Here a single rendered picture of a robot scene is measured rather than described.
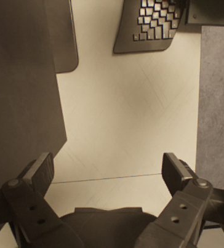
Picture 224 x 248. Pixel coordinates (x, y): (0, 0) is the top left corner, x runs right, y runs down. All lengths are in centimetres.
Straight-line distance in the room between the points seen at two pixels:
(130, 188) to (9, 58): 55
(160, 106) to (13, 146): 44
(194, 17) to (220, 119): 112
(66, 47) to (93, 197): 49
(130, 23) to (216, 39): 102
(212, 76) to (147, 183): 101
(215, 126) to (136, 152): 105
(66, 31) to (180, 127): 43
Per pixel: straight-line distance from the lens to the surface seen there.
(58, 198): 71
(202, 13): 55
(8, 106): 22
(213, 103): 151
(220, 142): 164
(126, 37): 52
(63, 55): 54
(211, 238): 187
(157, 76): 55
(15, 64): 25
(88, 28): 55
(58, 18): 55
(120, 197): 68
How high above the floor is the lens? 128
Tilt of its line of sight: 73 degrees down
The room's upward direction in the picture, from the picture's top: 176 degrees clockwise
